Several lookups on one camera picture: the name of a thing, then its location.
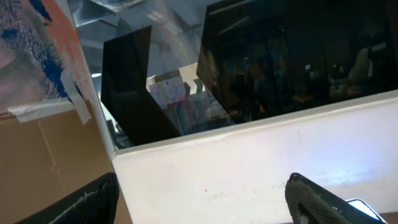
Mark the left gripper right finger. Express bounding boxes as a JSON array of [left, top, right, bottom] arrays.
[[285, 172, 385, 224]]

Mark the brown cardboard panel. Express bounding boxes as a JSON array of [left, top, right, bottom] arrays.
[[1, 110, 114, 223]]

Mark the white barcode scanner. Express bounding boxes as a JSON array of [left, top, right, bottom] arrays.
[[346, 198, 387, 224]]

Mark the colourful taped poster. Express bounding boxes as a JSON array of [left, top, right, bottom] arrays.
[[1, 1, 91, 123]]

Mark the dark glass window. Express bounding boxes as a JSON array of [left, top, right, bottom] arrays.
[[68, 0, 397, 150]]

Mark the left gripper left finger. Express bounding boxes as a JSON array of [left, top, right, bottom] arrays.
[[17, 172, 119, 224]]

